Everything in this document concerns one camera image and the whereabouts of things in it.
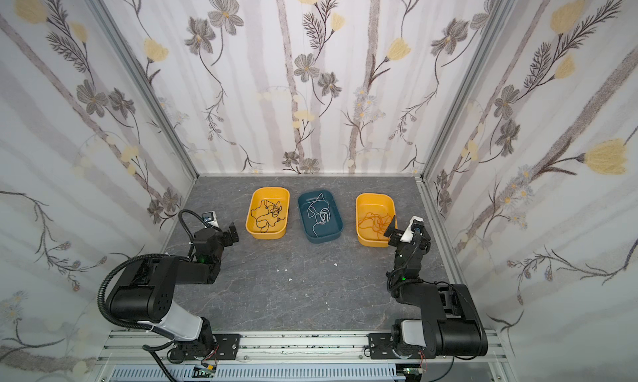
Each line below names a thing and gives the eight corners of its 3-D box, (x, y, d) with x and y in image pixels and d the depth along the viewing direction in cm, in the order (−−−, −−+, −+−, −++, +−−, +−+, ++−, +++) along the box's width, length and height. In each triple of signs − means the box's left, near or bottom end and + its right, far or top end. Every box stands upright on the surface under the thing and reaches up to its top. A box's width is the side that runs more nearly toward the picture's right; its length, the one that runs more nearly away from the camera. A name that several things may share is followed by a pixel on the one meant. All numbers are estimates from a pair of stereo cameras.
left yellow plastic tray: (246, 239, 100) (242, 231, 96) (256, 195, 115) (253, 187, 110) (288, 239, 101) (286, 231, 96) (292, 196, 115) (291, 187, 110)
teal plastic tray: (306, 245, 99) (305, 238, 95) (297, 200, 114) (296, 193, 110) (345, 237, 102) (346, 230, 98) (331, 195, 116) (332, 187, 112)
